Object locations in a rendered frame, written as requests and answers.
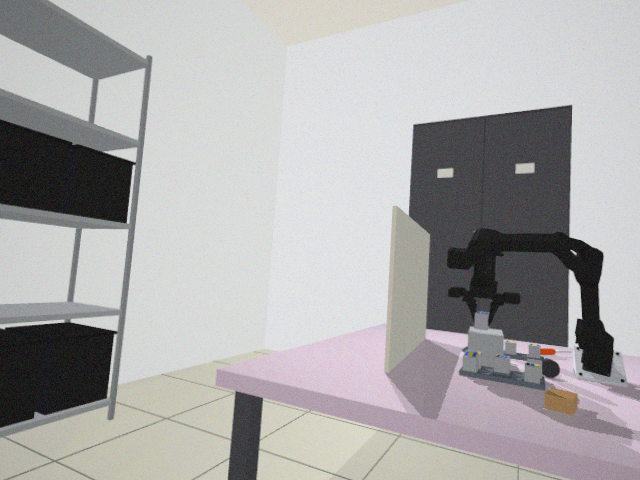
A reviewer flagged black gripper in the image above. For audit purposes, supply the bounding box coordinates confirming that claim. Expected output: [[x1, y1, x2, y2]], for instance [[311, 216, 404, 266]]
[[448, 270, 520, 326]]

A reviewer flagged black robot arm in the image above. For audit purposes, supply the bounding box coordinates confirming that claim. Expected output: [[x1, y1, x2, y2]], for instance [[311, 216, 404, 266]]
[[447, 228, 614, 377]]

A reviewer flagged orange-handled screwdriver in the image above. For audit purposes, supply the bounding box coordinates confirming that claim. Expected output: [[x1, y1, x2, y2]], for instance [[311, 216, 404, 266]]
[[540, 348, 572, 355]]

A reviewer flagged tan rectangular block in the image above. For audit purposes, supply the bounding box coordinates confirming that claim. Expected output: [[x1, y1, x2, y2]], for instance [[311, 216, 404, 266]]
[[545, 388, 578, 416]]

